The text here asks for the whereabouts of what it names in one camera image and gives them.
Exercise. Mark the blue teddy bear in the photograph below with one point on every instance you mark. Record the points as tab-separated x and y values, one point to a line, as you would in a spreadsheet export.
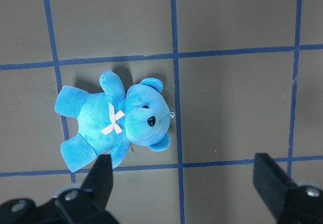
114	119

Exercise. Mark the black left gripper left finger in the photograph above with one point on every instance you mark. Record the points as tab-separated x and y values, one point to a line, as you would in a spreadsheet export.
87	203

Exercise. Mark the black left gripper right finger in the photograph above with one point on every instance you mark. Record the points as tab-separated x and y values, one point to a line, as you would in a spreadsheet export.
287	200

